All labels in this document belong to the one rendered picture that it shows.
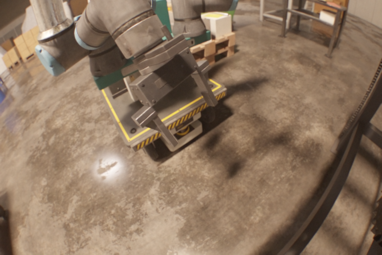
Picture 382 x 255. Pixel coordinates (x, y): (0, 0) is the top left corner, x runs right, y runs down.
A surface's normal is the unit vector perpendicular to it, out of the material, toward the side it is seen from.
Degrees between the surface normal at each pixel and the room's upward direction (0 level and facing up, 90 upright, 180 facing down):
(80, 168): 0
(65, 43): 100
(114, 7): 75
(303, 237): 0
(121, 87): 90
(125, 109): 0
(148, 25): 66
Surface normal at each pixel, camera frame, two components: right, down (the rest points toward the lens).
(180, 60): 0.58, 0.13
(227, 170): -0.11, -0.71
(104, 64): 0.29, 0.35
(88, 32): -0.29, 0.88
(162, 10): 0.60, 0.51
